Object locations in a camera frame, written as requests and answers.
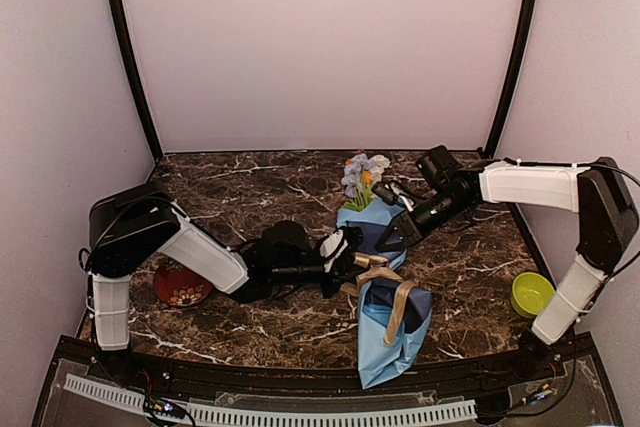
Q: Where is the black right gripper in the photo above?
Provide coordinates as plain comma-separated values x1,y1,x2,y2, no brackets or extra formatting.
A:
376,189,470,251

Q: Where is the beige satin ribbon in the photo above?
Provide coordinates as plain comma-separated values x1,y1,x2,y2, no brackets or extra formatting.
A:
340,253,423,347

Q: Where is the blue wrapping paper sheet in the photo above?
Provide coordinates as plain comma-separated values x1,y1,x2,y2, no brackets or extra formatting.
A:
336,199,433,389

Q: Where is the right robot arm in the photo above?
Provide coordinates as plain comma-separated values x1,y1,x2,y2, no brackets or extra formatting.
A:
376,145,639,381

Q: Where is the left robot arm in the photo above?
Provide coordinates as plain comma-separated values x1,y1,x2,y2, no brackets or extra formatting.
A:
78,181,364,383

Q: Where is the yellow-green bowl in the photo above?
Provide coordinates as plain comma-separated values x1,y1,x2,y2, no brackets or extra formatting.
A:
511,272,555,319

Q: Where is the red floral plate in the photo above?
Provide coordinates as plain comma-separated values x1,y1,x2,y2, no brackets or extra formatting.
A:
153,261,213,308

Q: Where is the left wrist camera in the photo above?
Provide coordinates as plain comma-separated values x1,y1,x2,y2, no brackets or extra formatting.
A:
317,226,363,274

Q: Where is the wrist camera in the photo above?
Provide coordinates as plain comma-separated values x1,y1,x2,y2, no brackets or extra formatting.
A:
372,181,418,212
317,226,363,274

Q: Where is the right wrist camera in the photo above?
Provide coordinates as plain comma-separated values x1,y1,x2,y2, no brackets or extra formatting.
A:
372,181,418,212

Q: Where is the black front frame rail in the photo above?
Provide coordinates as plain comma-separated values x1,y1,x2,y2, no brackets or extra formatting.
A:
43,333,606,400

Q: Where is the white slotted cable duct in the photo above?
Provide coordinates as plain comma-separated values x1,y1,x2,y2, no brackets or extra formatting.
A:
64,374,477,426

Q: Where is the black right corner post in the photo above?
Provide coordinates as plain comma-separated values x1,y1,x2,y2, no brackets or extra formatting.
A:
479,0,536,158

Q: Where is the black corner post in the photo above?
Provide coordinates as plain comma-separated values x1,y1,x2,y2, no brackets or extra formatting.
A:
108,0,164,163
479,0,536,158

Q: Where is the black left corner post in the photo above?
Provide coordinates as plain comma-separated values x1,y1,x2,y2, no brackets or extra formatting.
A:
108,0,164,163

